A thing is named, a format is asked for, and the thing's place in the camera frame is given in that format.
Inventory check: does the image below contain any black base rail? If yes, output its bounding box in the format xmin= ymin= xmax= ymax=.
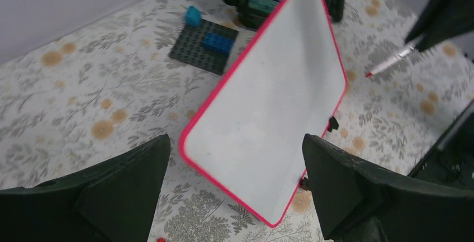
xmin=408 ymin=101 xmax=473 ymax=191

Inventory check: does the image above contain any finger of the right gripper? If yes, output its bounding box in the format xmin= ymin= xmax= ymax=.
xmin=404 ymin=0 xmax=473 ymax=52

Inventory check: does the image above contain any light blue building brick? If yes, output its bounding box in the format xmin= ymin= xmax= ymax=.
xmin=184 ymin=6 xmax=202 ymax=27

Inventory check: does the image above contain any black whiteboard stand clip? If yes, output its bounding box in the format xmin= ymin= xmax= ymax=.
xmin=327 ymin=116 xmax=339 ymax=132

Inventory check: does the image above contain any silver red marker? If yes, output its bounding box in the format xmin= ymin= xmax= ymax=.
xmin=365 ymin=42 xmax=415 ymax=78

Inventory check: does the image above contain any pink framed whiteboard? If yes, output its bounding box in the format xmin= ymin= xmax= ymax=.
xmin=178 ymin=0 xmax=347 ymax=227

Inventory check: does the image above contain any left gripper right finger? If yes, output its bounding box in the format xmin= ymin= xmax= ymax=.
xmin=302 ymin=134 xmax=473 ymax=241

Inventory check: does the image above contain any dark grey building plate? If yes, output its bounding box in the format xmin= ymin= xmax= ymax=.
xmin=169 ymin=20 xmax=239 ymax=75

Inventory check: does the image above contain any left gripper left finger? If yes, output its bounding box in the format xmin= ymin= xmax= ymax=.
xmin=1 ymin=135 xmax=171 ymax=241

